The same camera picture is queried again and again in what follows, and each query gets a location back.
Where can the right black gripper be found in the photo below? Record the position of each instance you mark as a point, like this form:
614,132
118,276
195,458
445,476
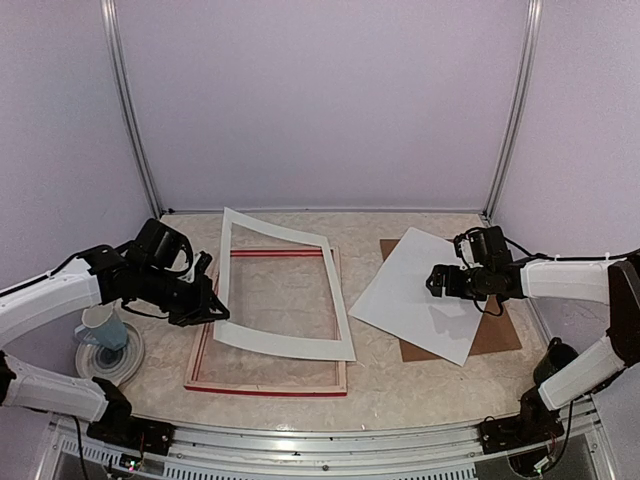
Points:
452,289

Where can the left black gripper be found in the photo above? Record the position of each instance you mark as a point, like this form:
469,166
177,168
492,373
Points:
203,297

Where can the white photo paper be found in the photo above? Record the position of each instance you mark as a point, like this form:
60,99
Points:
398,302

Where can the wooden red photo frame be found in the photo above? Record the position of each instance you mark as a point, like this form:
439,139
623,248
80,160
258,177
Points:
204,337

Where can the clear acrylic sheet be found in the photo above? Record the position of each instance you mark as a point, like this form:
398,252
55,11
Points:
287,296

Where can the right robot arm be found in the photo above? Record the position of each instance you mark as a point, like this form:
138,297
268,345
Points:
603,290

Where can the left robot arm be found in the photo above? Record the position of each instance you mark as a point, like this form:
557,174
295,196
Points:
158,267

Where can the white round plate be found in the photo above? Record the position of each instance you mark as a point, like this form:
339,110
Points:
94,360

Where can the light blue cup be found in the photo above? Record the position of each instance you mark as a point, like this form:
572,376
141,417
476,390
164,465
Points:
101,326

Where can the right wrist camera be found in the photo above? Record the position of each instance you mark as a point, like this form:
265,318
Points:
463,249

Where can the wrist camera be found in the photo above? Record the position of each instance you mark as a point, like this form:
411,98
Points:
463,249
201,262

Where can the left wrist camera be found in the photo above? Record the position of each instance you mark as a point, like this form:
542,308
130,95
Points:
201,262

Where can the right aluminium post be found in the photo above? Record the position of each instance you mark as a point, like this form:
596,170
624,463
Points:
517,108

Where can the aluminium post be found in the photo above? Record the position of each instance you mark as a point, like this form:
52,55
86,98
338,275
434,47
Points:
517,108
123,91

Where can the aluminium front rail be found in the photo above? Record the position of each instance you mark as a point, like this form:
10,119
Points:
451,451

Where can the left aluminium post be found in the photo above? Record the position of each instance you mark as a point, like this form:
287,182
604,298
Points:
123,91

